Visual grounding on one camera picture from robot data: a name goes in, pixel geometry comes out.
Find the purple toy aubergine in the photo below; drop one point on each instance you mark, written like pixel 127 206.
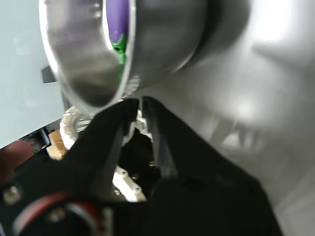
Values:
pixel 118 19

